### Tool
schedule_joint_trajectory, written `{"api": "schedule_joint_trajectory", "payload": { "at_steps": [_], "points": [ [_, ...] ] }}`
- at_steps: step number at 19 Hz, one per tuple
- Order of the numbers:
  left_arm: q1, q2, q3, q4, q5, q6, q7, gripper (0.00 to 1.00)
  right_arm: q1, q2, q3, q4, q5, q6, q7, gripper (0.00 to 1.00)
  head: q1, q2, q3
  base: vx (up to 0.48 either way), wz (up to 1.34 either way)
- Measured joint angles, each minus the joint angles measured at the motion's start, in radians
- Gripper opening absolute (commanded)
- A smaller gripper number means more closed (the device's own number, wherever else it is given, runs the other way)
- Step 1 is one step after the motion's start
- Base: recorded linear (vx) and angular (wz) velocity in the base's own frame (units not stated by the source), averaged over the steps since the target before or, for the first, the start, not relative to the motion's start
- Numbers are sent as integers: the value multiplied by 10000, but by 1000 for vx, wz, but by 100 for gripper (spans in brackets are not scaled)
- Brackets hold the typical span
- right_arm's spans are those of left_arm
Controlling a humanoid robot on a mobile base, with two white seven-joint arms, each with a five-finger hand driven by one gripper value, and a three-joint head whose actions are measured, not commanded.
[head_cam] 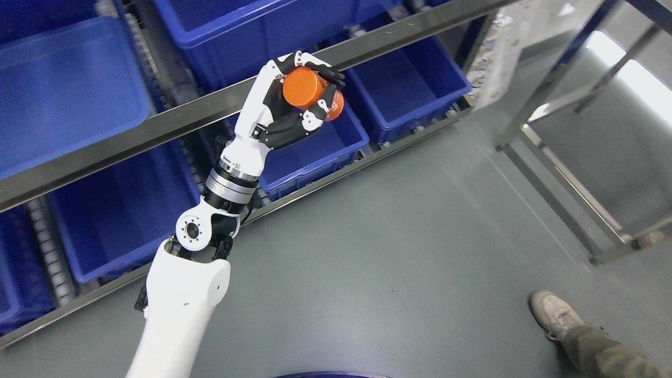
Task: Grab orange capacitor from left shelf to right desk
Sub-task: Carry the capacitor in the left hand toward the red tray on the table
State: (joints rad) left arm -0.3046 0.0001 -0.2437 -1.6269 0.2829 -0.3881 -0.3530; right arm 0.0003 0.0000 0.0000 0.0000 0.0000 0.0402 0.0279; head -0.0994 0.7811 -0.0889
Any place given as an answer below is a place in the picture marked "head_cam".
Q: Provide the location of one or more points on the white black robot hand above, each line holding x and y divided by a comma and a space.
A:
268, 122

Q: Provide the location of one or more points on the orange cylindrical capacitor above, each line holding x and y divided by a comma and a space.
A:
304, 89

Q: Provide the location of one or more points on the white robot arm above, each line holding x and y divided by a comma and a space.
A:
190, 275

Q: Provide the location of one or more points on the blue bin lower middle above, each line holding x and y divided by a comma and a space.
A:
335, 145

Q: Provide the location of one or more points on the large blue bin upper right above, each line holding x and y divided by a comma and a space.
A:
225, 42

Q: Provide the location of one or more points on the blue bin lower right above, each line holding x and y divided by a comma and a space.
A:
404, 89

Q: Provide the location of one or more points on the blue bin lower left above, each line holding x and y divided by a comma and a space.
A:
113, 221

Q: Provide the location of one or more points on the blue shallow tray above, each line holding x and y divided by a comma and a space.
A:
65, 89

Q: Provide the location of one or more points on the stainless steel table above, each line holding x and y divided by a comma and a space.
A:
594, 136

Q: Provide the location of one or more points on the person's shoe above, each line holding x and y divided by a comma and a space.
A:
554, 315

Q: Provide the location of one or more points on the person's trouser leg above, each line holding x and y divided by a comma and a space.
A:
595, 353

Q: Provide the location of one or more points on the metal shelf rail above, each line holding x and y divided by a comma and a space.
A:
174, 123

